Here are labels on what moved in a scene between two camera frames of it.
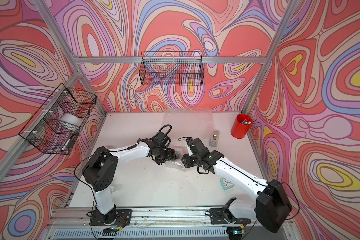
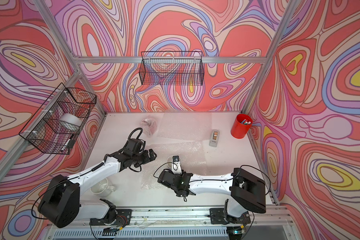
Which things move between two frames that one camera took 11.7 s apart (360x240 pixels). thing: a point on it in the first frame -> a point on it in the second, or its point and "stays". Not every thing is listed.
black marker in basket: (69, 143) stays
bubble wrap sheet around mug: (177, 163) -> (148, 126)
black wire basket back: (174, 68) stays
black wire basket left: (57, 125) stays
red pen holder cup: (241, 126) stays
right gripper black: (186, 161) -> (183, 173)
